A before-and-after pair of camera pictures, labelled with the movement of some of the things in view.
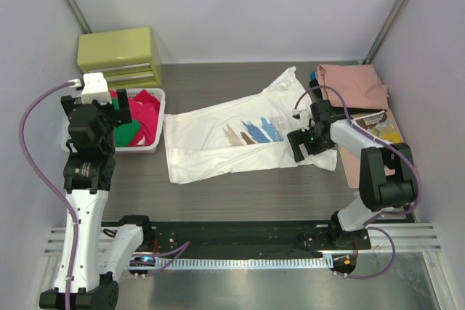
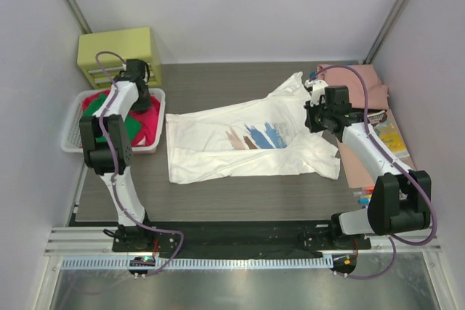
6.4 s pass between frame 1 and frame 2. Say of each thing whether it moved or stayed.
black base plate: stayed
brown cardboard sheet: stayed
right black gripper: moved
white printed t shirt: moved
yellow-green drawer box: stayed
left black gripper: moved
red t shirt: stayed
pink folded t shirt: stayed
